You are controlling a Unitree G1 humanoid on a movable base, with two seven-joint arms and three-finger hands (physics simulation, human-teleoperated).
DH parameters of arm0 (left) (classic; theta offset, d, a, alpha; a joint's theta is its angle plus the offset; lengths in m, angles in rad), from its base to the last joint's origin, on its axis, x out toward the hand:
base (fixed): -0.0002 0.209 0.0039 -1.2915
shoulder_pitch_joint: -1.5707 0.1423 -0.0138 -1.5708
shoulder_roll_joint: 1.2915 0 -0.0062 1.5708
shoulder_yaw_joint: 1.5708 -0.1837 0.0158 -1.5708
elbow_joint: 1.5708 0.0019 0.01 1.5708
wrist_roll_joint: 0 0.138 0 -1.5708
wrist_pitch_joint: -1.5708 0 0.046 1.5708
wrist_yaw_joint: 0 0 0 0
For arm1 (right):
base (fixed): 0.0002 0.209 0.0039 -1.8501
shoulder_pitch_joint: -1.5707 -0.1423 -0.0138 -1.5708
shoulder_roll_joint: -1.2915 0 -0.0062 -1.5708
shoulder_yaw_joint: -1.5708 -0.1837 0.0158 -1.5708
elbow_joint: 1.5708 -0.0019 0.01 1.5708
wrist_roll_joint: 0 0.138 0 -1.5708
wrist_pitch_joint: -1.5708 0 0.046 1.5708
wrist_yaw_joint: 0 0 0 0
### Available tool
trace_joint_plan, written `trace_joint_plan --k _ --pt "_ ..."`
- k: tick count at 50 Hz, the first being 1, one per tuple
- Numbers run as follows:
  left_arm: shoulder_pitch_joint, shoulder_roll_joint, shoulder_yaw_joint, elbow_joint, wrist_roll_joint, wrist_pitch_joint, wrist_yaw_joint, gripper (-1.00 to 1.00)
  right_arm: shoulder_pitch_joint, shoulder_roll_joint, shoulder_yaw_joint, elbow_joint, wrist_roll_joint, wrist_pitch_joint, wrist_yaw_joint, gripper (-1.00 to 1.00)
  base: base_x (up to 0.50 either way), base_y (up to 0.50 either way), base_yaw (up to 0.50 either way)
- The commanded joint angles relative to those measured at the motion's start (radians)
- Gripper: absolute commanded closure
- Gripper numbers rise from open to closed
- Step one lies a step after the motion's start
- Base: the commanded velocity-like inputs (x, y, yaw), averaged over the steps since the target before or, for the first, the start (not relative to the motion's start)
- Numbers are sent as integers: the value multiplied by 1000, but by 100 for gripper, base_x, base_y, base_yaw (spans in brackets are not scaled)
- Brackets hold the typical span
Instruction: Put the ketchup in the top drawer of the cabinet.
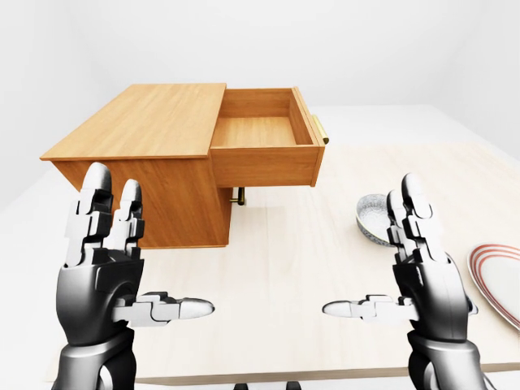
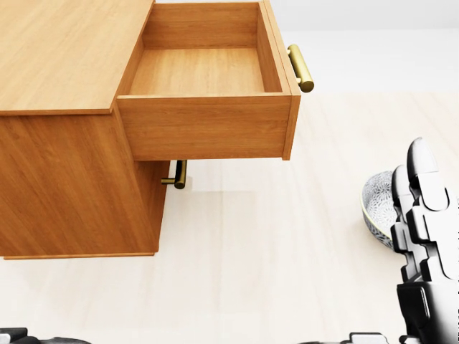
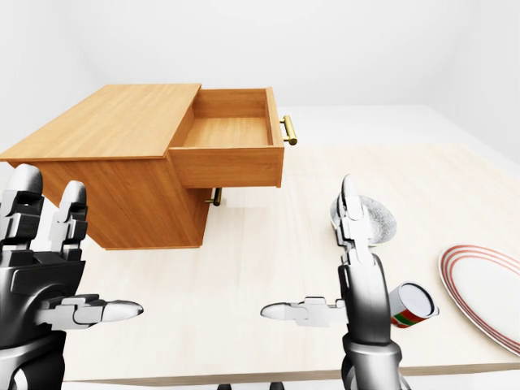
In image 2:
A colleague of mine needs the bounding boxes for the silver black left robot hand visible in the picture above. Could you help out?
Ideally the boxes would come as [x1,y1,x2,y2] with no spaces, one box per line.
[0,327,93,344]

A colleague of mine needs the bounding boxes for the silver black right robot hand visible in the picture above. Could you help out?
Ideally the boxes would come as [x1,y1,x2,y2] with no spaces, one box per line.
[299,137,459,344]

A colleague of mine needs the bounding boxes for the wooden cabinet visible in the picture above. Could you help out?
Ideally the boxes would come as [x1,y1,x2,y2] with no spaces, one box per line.
[0,0,171,260]

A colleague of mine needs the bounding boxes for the open wooden drawer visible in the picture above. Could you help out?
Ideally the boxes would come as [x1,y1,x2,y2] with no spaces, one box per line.
[116,0,302,162]

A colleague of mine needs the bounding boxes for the patterned grey-white bowl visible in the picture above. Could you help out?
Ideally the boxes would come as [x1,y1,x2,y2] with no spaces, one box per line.
[360,170,398,249]

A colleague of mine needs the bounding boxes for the long brass drawer handle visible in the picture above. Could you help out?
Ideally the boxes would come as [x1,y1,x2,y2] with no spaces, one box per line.
[286,44,315,94]

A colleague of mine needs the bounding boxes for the short brass drawer handle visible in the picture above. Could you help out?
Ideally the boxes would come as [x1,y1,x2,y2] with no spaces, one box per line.
[160,159,189,190]

